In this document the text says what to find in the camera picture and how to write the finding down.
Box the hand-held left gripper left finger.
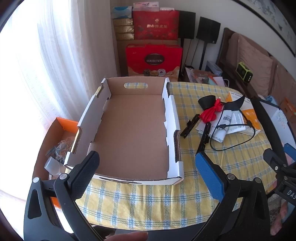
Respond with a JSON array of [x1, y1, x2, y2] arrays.
[[23, 150, 109, 241]]

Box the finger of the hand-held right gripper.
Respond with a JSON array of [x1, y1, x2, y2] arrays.
[[283, 143, 296, 163], [263, 148, 290, 174]]

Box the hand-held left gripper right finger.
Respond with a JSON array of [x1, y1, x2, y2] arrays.
[[195, 151, 270, 241]]

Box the black cable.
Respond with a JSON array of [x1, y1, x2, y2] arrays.
[[209, 108, 256, 151]]

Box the white paper leaflet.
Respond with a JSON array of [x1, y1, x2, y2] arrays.
[[195, 109, 247, 142]]

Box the red cable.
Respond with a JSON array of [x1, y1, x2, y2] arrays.
[[199, 98, 223, 122]]

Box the white cardboard tray box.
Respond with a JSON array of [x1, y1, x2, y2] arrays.
[[63, 77, 185, 186]]

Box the floral cloth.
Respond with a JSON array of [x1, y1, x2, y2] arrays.
[[269, 193, 289, 235]]

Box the translucent plastic cup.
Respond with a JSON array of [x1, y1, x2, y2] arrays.
[[44, 156, 65, 176]]

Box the black curved bar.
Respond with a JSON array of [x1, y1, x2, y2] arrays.
[[251, 96, 290, 165]]

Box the clear bag of small parts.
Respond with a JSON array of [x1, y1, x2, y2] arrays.
[[46, 137, 75, 163]]

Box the black plastic clip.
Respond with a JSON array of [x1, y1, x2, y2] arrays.
[[180, 114, 201, 139], [196, 123, 213, 154]]

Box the orange and white package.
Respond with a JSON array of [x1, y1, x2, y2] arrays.
[[225, 91, 263, 136]]

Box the orange cardboard box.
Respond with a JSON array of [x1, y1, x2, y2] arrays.
[[32, 117, 80, 209]]

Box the black curved plastic piece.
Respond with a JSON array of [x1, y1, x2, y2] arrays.
[[223, 95, 246, 111]]

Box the brown sofa cushion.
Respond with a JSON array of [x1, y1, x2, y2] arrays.
[[270, 57, 296, 105], [238, 35, 274, 81]]

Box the black cone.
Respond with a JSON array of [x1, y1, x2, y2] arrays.
[[198, 95, 220, 110]]

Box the green clock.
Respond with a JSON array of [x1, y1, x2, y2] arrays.
[[236, 62, 253, 82]]

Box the clear plastic bag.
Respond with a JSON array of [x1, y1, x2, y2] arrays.
[[185, 66, 222, 84]]

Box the blue and white box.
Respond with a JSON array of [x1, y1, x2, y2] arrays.
[[206, 61, 223, 77]]

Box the wooden sofa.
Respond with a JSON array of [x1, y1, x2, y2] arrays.
[[217, 28, 296, 112]]

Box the white curtain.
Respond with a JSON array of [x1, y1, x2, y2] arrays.
[[0, 0, 118, 209]]

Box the red gift bag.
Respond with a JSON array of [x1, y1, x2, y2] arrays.
[[125, 44, 183, 77]]

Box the gold box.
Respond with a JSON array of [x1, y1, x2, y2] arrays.
[[113, 18, 134, 25], [115, 32, 135, 40], [114, 24, 134, 33]]

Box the black speaker on stand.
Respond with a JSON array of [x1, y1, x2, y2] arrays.
[[196, 17, 221, 70], [178, 10, 196, 70]]

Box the red gift box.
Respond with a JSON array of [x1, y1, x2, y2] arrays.
[[133, 10, 179, 40]]

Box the blue tissue pack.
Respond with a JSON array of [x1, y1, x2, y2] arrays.
[[112, 6, 133, 19]]

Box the pink tissue pack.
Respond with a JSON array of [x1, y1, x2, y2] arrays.
[[132, 2, 160, 12]]

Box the dark framed wall picture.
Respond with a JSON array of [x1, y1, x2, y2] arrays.
[[233, 0, 296, 54]]

